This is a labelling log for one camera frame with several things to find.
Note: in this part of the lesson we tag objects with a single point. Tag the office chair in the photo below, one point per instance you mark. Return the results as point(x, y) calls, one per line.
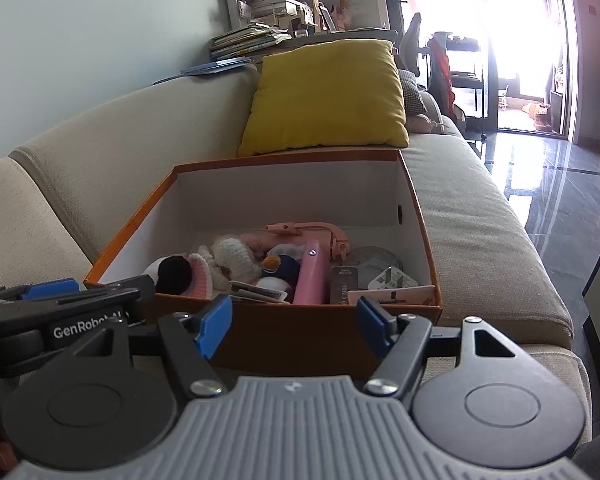
point(411, 42)

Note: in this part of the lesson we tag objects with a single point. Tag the pink cylindrical case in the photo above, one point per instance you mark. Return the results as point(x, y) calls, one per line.
point(310, 275)

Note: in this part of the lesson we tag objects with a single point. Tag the red cloth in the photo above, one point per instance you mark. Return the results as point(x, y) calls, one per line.
point(442, 75)

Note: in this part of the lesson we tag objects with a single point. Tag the beige plush toy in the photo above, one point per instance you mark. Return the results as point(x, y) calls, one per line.
point(425, 124)

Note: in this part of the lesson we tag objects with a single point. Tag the pink folding holder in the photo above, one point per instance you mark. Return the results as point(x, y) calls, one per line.
point(305, 228)

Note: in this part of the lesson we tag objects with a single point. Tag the yellow cushion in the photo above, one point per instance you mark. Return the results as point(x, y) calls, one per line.
point(325, 95)

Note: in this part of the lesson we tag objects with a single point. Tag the cluttered desk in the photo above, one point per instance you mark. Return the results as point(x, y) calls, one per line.
point(330, 35)

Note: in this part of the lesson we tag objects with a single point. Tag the grey patterned cushion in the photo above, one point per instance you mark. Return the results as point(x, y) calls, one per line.
point(412, 92)

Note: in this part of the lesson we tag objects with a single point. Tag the round compact mirror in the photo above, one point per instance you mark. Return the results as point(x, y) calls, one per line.
point(370, 257)

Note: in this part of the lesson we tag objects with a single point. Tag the orange cardboard box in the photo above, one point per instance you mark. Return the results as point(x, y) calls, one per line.
point(280, 342)

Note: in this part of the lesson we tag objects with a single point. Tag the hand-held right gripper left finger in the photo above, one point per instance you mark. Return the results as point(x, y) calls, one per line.
point(212, 325)

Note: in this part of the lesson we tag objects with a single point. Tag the black metal rack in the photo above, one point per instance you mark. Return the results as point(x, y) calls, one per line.
point(472, 82)

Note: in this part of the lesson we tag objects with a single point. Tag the small navy bird plush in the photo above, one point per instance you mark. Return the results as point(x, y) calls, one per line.
point(285, 270)

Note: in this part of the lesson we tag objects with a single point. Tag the blue folder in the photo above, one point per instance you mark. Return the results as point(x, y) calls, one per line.
point(215, 66)

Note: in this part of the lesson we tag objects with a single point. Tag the crocheted bunny doll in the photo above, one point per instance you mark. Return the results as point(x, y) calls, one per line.
point(232, 257)

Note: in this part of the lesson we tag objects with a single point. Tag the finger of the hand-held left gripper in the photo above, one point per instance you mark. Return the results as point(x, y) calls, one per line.
point(50, 288)
point(115, 292)

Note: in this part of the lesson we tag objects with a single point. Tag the stack of books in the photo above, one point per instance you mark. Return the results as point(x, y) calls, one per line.
point(250, 40)

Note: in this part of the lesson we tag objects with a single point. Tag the white plug adapter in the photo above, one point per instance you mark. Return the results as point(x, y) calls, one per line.
point(392, 279)

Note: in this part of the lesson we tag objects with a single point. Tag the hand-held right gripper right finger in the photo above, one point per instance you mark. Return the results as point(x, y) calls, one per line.
point(375, 327)

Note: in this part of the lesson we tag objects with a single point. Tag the small white box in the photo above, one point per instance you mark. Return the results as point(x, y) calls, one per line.
point(410, 296)

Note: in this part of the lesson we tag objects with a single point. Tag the white rabbit plush striped ears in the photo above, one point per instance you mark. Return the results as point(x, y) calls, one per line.
point(172, 274)

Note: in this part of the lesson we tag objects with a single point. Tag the beige fabric sofa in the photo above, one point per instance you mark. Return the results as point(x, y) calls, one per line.
point(470, 220)

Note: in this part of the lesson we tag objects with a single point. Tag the small dark grey box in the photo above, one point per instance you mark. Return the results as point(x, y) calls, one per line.
point(345, 285)

